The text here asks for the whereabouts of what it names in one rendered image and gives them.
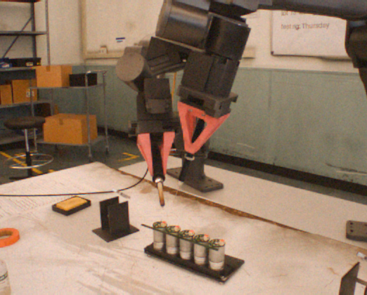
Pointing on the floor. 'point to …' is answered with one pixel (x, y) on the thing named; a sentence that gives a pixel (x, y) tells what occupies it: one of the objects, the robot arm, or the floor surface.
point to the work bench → (38, 239)
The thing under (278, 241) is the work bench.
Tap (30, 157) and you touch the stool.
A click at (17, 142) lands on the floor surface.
